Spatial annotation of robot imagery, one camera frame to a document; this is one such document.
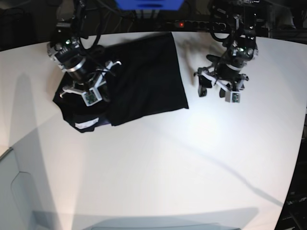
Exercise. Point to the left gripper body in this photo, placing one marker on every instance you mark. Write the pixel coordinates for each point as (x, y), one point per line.
(229, 80)

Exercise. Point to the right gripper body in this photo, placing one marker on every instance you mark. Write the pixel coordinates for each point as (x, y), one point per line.
(97, 79)

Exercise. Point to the black T-shirt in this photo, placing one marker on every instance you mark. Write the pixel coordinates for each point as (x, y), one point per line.
(148, 82)

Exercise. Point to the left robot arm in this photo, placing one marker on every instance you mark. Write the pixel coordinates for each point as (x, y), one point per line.
(240, 17)

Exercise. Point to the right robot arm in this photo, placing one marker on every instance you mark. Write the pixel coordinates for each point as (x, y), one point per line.
(81, 64)

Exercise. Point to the black power strip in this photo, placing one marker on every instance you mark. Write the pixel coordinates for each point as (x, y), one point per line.
(189, 25)

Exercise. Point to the blue box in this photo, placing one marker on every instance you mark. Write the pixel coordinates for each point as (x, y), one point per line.
(169, 5)

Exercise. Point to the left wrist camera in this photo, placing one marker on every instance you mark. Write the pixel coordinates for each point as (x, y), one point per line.
(232, 96)

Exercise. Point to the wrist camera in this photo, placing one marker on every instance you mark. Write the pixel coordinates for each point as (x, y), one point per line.
(91, 97)
(232, 96)

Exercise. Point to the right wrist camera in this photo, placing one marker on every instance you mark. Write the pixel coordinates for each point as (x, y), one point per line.
(91, 97)

